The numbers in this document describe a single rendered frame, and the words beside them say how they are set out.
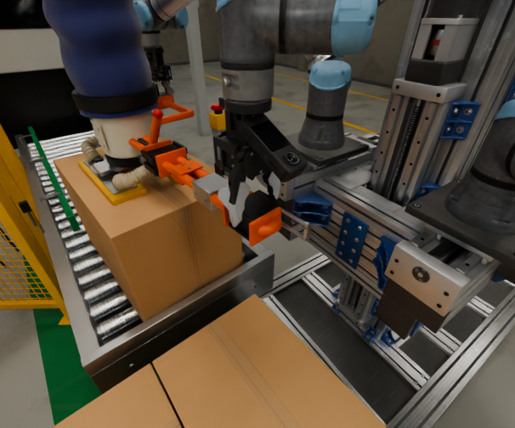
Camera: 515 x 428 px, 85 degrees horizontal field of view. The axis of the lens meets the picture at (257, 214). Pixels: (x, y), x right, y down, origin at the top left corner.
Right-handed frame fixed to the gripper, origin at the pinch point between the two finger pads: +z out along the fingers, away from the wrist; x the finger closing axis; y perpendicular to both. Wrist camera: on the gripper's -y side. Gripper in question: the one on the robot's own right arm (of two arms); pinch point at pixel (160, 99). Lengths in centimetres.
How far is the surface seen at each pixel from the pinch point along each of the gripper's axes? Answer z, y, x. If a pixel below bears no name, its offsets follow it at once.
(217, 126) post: 13.3, 11.5, 20.5
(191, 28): -15, -208, 146
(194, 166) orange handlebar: -2, 67, -25
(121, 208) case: 13, 50, -39
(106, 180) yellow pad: 11, 35, -38
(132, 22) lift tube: -29, 39, -21
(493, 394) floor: 107, 154, 61
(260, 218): -3, 94, -28
